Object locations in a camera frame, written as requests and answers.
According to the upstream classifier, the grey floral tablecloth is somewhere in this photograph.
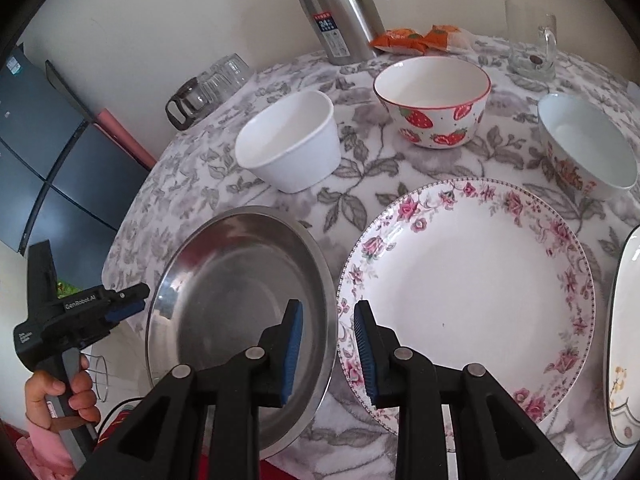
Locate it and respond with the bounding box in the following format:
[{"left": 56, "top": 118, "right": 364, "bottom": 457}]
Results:
[{"left": 102, "top": 35, "right": 640, "bottom": 480}]

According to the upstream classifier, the pink board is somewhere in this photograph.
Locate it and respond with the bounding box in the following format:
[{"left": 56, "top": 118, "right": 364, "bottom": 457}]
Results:
[{"left": 96, "top": 108, "right": 158, "bottom": 171}]

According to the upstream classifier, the glass pitcher with black handle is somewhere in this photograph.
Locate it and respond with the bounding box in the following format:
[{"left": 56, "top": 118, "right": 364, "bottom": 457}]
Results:
[{"left": 166, "top": 77, "right": 217, "bottom": 130}]

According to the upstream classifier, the stainless steel thermos jug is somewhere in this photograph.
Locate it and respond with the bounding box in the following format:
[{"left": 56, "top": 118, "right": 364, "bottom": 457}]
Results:
[{"left": 282, "top": 0, "right": 392, "bottom": 66}]

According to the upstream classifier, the strawberry print bowl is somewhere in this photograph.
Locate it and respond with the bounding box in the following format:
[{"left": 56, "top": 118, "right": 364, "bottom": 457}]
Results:
[{"left": 373, "top": 56, "right": 492, "bottom": 150}]

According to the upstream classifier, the white plate with dark rim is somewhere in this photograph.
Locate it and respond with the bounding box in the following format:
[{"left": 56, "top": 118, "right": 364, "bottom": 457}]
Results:
[{"left": 604, "top": 225, "right": 640, "bottom": 448}]

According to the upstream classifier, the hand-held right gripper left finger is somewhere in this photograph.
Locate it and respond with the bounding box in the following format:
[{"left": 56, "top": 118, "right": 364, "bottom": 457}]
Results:
[{"left": 87, "top": 299, "right": 305, "bottom": 480}]

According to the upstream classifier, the clear glass tumbler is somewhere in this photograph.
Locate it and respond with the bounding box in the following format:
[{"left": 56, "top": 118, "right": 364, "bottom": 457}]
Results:
[
  {"left": 215, "top": 52, "right": 251, "bottom": 87},
  {"left": 197, "top": 66, "right": 232, "bottom": 103}
]

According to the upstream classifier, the plain white bowl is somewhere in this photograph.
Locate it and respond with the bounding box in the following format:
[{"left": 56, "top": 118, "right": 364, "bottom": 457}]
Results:
[{"left": 235, "top": 90, "right": 342, "bottom": 194}]

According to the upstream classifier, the dark blue refrigerator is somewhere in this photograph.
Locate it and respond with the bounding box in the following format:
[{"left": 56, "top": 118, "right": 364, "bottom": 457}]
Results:
[{"left": 0, "top": 44, "right": 158, "bottom": 256}]

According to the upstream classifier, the stainless steel basin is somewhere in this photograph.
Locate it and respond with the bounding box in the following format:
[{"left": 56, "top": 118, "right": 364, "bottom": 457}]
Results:
[{"left": 145, "top": 206, "right": 337, "bottom": 461}]

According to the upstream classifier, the clear glass jar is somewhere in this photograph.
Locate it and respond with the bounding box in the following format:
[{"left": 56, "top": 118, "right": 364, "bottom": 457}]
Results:
[{"left": 82, "top": 355, "right": 110, "bottom": 403}]

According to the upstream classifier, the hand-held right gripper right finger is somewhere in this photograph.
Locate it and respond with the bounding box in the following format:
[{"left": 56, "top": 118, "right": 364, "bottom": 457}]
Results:
[{"left": 353, "top": 300, "right": 566, "bottom": 480}]

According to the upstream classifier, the white bowl with red print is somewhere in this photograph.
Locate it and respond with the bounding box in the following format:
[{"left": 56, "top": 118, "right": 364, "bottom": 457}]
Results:
[{"left": 537, "top": 92, "right": 640, "bottom": 202}]

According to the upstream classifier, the clear glass mug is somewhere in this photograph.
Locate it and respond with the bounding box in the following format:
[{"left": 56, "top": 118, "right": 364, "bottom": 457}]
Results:
[{"left": 505, "top": 0, "right": 558, "bottom": 81}]

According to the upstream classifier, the person's left hand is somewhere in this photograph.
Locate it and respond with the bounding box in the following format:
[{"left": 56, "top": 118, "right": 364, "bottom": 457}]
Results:
[{"left": 25, "top": 355, "right": 101, "bottom": 428}]

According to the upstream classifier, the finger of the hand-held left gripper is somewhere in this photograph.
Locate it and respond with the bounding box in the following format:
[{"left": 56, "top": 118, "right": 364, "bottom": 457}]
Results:
[
  {"left": 112, "top": 282, "right": 151, "bottom": 309},
  {"left": 105, "top": 299, "right": 147, "bottom": 326}
]

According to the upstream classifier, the pink floral plate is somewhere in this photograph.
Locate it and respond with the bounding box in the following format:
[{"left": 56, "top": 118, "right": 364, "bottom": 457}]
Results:
[{"left": 336, "top": 178, "right": 597, "bottom": 436}]

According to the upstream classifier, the person's left forearm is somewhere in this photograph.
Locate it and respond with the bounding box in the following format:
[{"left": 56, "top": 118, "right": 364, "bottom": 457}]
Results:
[{"left": 15, "top": 417, "right": 76, "bottom": 480}]

